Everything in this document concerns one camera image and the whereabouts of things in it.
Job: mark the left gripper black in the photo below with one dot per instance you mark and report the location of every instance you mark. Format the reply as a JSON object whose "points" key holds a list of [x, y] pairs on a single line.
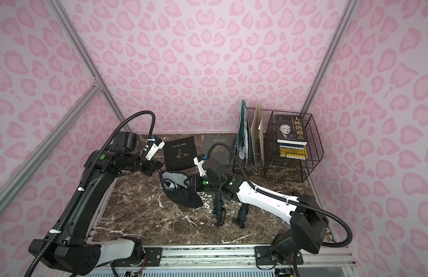
{"points": [[155, 165]]}

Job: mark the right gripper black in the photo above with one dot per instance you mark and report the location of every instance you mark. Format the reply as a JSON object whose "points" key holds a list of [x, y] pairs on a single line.
{"points": [[194, 182]]}

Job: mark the black pouch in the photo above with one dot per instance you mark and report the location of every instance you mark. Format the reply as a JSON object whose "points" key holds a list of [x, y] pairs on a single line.
{"points": [[179, 154], [177, 187]]}

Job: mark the dark green hair dryer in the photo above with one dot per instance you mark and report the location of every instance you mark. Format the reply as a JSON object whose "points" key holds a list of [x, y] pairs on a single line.
{"points": [[242, 215], [218, 210]]}

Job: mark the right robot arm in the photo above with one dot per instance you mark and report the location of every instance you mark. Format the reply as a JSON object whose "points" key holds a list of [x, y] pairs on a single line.
{"points": [[308, 222]]}

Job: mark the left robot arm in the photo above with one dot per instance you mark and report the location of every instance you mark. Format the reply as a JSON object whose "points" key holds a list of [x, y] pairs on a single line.
{"points": [[65, 247]]}

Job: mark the grey hair dryer pouch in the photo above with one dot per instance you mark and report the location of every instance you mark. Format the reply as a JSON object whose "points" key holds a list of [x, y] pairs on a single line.
{"points": [[220, 153]]}

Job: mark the green file folder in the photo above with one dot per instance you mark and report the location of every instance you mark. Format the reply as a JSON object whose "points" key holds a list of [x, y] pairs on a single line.
{"points": [[244, 140]]}

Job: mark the beige file folder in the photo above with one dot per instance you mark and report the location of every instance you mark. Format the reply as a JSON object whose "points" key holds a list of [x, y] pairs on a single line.
{"points": [[257, 133]]}

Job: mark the yellow striped book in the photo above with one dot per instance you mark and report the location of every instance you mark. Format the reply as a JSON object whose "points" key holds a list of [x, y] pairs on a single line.
{"points": [[299, 152]]}

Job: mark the black portrait book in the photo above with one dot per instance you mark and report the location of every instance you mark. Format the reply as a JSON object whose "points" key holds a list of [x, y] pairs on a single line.
{"points": [[290, 129]]}

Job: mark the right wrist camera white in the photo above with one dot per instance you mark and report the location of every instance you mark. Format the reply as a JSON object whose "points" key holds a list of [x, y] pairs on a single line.
{"points": [[199, 161]]}

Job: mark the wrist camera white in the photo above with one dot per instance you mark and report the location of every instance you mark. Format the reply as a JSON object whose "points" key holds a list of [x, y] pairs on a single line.
{"points": [[153, 145], [199, 161]]}

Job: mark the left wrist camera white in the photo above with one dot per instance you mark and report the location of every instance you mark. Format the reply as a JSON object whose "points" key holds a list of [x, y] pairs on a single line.
{"points": [[153, 145]]}

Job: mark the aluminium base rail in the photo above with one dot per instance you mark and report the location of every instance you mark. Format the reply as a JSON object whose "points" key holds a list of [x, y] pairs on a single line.
{"points": [[231, 260]]}

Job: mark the black wire file rack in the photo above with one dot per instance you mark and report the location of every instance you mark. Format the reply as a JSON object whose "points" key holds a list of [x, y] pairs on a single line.
{"points": [[274, 165]]}

